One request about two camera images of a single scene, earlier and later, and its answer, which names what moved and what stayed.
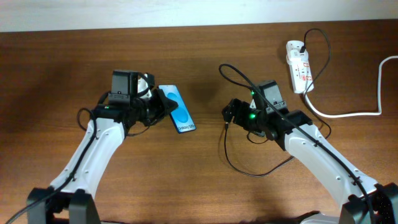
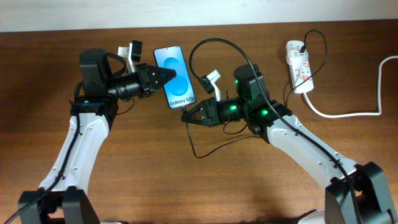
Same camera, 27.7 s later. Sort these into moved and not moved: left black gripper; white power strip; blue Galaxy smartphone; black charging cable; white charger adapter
Moved: blue Galaxy smartphone; black charging cable; left black gripper
Not moved: white power strip; white charger adapter
